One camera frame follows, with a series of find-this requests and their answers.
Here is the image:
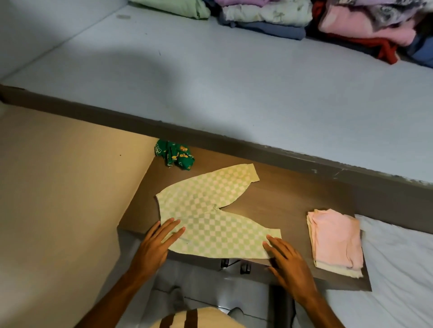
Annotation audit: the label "person's right hand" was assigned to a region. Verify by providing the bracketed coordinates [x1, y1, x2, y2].
[262, 235, 318, 301]

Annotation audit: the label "person's left hand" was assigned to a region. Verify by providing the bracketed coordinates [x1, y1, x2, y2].
[130, 217, 186, 281]

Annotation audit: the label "cream yellow garment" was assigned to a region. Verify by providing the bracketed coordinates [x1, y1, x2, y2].
[307, 216, 364, 279]

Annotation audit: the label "pink garment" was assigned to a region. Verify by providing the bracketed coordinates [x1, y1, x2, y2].
[307, 208, 364, 271]

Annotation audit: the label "green checkered baby pants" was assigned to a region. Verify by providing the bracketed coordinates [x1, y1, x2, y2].
[155, 163, 282, 260]

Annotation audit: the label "green cartoon print garment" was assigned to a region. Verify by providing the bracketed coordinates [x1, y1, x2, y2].
[154, 139, 196, 171]

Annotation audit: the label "stack of clothes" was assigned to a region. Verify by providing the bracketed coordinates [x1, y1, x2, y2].
[128, 0, 433, 68]

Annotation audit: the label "person's left forearm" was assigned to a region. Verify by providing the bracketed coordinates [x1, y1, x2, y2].
[74, 269, 149, 328]

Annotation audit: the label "person's left shoe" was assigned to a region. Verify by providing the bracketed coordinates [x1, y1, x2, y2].
[169, 287, 185, 308]

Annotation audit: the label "brown wooden bedside cabinet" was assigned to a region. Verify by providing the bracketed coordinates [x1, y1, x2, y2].
[117, 145, 373, 293]

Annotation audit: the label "white bed sheet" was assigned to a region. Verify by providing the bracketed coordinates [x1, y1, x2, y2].
[294, 214, 433, 328]

